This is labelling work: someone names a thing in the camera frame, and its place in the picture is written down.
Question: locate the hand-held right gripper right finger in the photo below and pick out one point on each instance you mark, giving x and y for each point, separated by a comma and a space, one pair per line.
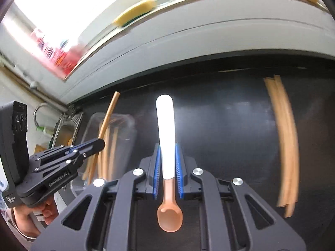
179, 172

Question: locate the stainless steel sink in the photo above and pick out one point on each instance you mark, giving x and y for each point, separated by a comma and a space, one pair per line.
62, 136

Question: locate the long dark wooden spoon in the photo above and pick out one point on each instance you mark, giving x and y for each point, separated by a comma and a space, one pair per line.
111, 109

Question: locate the red package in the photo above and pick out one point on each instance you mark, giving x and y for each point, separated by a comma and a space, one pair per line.
60, 55

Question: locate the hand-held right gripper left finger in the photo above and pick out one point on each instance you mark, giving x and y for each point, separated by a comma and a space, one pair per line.
156, 172

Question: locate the person's left hand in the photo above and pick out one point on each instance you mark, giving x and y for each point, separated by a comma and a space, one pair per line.
24, 219

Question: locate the yellow sponge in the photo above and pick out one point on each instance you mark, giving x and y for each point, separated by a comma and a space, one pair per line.
136, 11

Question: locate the pile of wooden chopsticks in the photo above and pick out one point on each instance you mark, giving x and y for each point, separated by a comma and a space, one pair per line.
285, 125

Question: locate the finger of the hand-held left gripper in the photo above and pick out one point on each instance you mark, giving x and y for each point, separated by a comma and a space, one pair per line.
65, 149
60, 164

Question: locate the clear plastic container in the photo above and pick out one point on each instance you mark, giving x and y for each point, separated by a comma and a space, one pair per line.
125, 128

